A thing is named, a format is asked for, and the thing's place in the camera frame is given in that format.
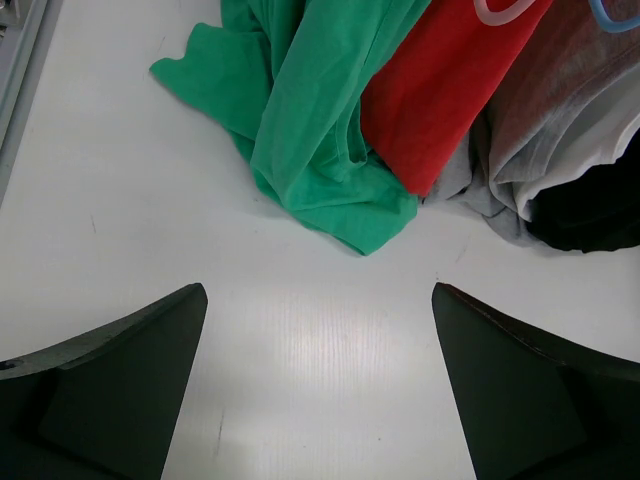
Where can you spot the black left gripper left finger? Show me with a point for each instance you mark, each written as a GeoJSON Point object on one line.
{"type": "Point", "coordinates": [103, 404]}

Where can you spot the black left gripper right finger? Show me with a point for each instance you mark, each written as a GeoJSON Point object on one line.
{"type": "Point", "coordinates": [532, 404]}

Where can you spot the black tank top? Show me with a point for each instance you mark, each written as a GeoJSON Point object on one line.
{"type": "Point", "coordinates": [597, 212]}

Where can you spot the white tank top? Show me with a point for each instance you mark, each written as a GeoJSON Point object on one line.
{"type": "Point", "coordinates": [599, 135]}

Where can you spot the grey tank top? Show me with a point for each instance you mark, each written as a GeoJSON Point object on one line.
{"type": "Point", "coordinates": [566, 63]}

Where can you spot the red tank top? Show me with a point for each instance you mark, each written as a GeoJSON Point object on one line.
{"type": "Point", "coordinates": [416, 110]}

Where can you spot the green tank top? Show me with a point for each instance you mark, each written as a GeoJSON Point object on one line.
{"type": "Point", "coordinates": [285, 79]}

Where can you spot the pink hanger with green top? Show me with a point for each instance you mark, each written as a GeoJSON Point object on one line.
{"type": "Point", "coordinates": [498, 18]}

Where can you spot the aluminium frame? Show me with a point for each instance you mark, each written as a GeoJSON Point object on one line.
{"type": "Point", "coordinates": [27, 28]}

